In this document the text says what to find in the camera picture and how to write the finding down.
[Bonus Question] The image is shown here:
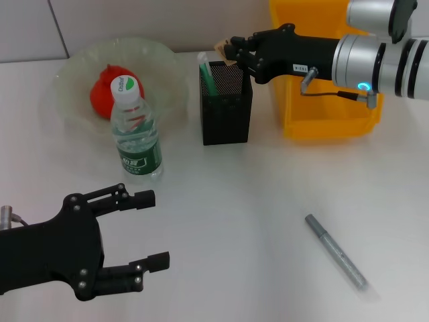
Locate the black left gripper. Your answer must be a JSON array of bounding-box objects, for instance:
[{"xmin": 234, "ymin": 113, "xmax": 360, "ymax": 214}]
[{"xmin": 0, "ymin": 193, "xmax": 105, "ymax": 302}]

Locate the yellow plastic bin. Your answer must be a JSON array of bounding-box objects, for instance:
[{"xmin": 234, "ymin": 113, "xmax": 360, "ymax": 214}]
[{"xmin": 268, "ymin": 0, "xmax": 385, "ymax": 140}]

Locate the clear green-label water bottle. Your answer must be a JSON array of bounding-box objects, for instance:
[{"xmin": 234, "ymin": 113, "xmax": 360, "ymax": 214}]
[{"xmin": 109, "ymin": 76, "xmax": 164, "ymax": 179}]

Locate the green utility knife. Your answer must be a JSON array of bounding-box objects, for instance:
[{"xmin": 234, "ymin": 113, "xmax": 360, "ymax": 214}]
[{"xmin": 196, "ymin": 52, "xmax": 219, "ymax": 97}]

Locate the red tomato-shaped toy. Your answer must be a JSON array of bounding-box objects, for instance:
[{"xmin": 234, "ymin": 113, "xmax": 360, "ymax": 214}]
[{"xmin": 89, "ymin": 63, "xmax": 145, "ymax": 121}]

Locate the right gripper plug with cable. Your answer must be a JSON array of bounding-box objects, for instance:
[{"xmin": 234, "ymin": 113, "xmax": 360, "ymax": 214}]
[{"xmin": 300, "ymin": 66, "xmax": 379, "ymax": 109}]

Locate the grey marker pen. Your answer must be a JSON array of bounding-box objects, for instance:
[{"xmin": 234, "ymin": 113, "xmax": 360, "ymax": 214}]
[{"xmin": 304, "ymin": 213, "xmax": 369, "ymax": 292}]

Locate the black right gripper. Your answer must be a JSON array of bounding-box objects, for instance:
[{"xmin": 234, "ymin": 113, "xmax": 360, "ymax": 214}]
[{"xmin": 223, "ymin": 23, "xmax": 341, "ymax": 85}]

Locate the green glass fruit plate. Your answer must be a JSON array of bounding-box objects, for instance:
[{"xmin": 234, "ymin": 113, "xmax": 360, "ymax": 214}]
[{"xmin": 53, "ymin": 36, "xmax": 188, "ymax": 135}]

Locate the left gripper plug with cable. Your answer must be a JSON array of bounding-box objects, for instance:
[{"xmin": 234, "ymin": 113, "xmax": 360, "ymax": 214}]
[{"xmin": 0, "ymin": 205, "xmax": 31, "ymax": 231}]

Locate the gripper plug with cable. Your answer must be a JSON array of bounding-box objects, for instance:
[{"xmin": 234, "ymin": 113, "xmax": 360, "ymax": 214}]
[
  {"xmin": 0, "ymin": 205, "xmax": 31, "ymax": 231},
  {"xmin": 300, "ymin": 66, "xmax": 379, "ymax": 109}
]

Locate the black mesh pen holder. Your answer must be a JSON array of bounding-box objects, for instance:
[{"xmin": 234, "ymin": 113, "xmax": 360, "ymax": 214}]
[{"xmin": 198, "ymin": 59, "xmax": 253, "ymax": 146}]

